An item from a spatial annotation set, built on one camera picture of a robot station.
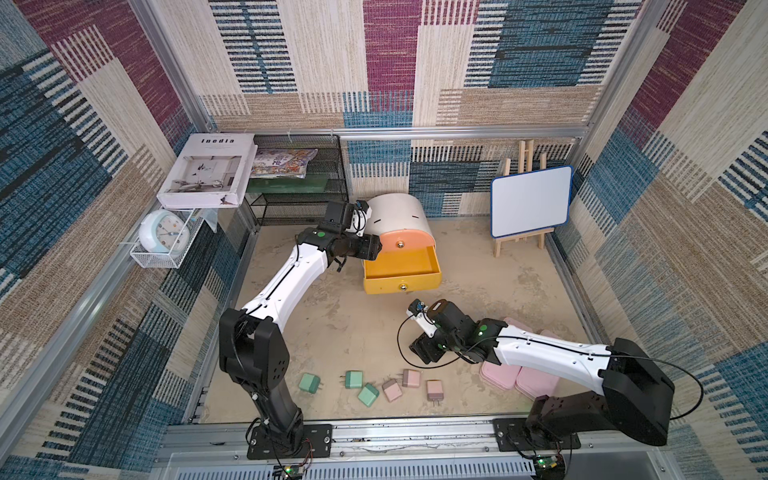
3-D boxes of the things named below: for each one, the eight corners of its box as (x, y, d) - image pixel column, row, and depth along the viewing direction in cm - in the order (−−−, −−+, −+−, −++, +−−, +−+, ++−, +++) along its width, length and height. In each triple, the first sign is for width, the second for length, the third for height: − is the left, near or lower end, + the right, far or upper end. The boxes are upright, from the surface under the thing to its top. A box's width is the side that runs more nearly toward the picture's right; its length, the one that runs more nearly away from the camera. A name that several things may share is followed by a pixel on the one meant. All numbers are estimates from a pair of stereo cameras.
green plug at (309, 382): (299, 389, 84) (297, 386, 82) (305, 374, 86) (303, 371, 84) (319, 394, 83) (317, 392, 81) (325, 380, 85) (323, 377, 83)
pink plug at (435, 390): (427, 404, 81) (428, 402, 79) (426, 382, 84) (426, 379, 83) (443, 404, 81) (444, 402, 79) (441, 382, 84) (442, 379, 83)
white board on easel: (472, 243, 116) (493, 177, 92) (499, 205, 129) (524, 138, 106) (534, 272, 107) (574, 208, 83) (556, 228, 120) (597, 162, 97)
